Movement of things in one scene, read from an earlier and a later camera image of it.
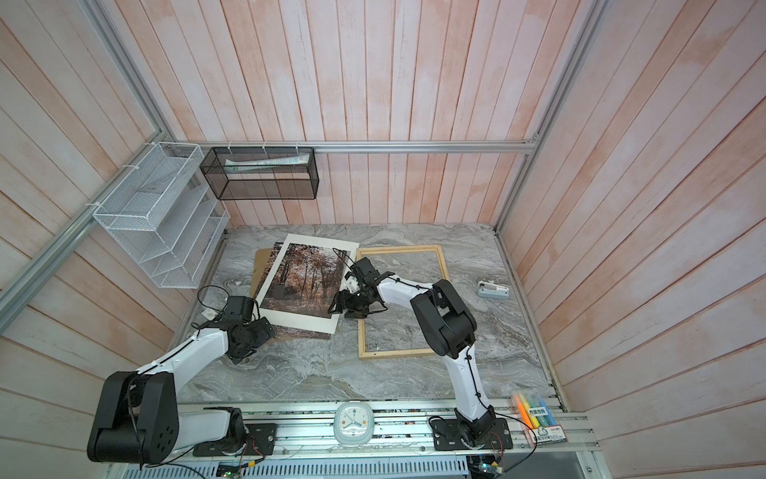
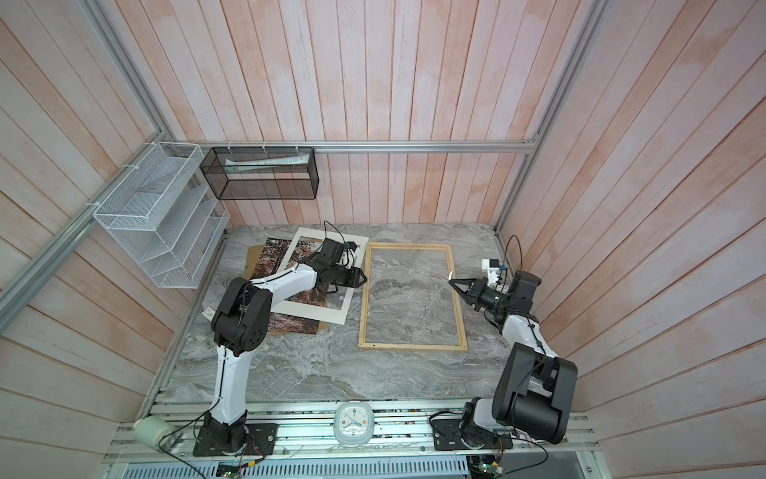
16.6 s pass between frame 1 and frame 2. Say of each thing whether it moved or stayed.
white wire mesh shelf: stayed
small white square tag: stayed
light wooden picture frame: moved
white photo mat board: moved
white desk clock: stayed
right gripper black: moved
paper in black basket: stayed
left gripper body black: moved
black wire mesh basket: stayed
